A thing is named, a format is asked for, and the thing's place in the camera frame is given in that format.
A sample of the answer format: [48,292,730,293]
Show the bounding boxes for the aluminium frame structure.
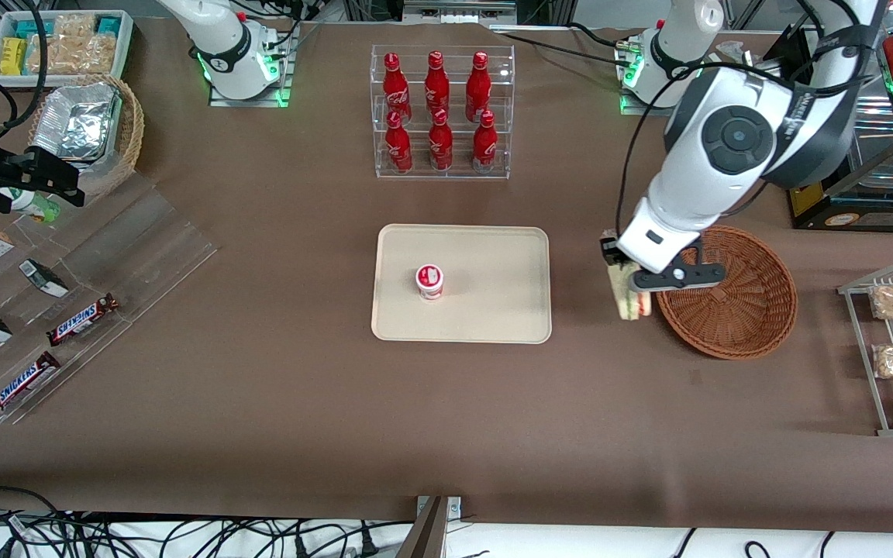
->
[342,0,575,29]

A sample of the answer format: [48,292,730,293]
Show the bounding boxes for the white plastic bin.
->
[0,9,135,78]

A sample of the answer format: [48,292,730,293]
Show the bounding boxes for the round brown wicker basket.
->
[654,226,798,360]

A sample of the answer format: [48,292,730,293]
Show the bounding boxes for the tan wicker basket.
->
[28,74,145,198]

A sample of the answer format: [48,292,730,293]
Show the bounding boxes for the aluminium foil container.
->
[32,83,122,164]

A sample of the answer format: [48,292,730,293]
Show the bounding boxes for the beige plastic tray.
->
[371,224,553,344]

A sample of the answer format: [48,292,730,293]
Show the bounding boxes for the clear plastic wrapper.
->
[712,40,759,67]

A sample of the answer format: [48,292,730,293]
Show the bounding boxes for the brown table cover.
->
[0,15,893,536]

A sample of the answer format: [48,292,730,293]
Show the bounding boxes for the green white small bottle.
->
[0,188,61,224]

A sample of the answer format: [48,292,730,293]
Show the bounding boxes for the clear acrylic stepped display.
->
[0,172,219,425]

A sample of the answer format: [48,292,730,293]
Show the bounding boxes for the grey metal wire rack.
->
[838,260,893,437]

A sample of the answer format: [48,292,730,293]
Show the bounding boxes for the Snickers chocolate bar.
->
[46,293,119,347]
[0,351,62,419]

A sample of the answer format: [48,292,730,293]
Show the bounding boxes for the red cola bottle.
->
[424,50,451,117]
[472,110,499,174]
[465,51,492,123]
[428,108,454,172]
[384,110,414,174]
[381,52,413,126]

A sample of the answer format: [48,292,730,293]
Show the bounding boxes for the triangle sandwich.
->
[606,260,653,321]

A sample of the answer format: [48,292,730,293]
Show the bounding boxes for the red white yogurt cup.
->
[415,264,445,301]

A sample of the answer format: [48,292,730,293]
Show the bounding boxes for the yellow snack box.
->
[0,37,29,76]

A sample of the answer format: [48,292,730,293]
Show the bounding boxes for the clear cracker packet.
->
[26,33,83,76]
[53,13,98,37]
[78,33,119,74]

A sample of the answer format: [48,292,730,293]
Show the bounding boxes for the black yellow display appliance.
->
[760,15,893,233]

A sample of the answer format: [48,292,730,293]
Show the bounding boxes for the metal mounting bracket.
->
[400,496,463,558]

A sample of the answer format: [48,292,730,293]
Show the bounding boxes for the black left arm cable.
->
[615,19,881,233]

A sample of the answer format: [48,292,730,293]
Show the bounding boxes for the clear acrylic bottle rack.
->
[370,44,515,181]

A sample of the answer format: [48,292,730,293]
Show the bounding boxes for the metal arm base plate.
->
[619,74,684,118]
[209,46,293,109]

